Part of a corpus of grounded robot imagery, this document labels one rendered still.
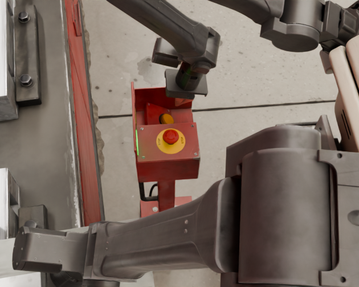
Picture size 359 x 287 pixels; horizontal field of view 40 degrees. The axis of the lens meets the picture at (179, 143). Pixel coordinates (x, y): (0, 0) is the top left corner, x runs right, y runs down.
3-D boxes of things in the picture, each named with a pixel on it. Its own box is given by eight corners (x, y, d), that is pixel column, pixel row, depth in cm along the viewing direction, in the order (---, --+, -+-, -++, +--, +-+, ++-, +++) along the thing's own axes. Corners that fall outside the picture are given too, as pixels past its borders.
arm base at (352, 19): (386, 53, 83) (366, 0, 89) (358, 35, 78) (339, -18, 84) (343, 80, 89) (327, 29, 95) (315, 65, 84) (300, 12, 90)
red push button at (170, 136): (179, 148, 123) (179, 141, 120) (163, 150, 123) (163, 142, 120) (178, 135, 125) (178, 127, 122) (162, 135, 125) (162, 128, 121)
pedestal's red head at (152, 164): (198, 179, 131) (202, 146, 116) (138, 183, 131) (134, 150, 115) (191, 115, 141) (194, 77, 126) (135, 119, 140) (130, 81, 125)
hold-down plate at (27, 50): (42, 105, 116) (39, 97, 114) (19, 108, 116) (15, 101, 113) (37, 11, 131) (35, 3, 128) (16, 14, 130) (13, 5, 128)
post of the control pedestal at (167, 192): (174, 225, 182) (176, 156, 135) (159, 226, 181) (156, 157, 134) (172, 211, 184) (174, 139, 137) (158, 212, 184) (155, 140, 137)
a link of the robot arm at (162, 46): (212, 69, 103) (218, 31, 104) (158, 57, 100) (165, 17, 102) (197, 84, 114) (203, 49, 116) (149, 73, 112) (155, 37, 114)
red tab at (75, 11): (82, 36, 169) (78, 21, 163) (76, 36, 169) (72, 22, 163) (78, 4, 177) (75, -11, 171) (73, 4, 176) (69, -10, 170)
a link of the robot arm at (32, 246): (123, 292, 61) (130, 223, 64) (31, 286, 56) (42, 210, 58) (88, 290, 71) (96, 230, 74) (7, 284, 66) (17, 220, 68)
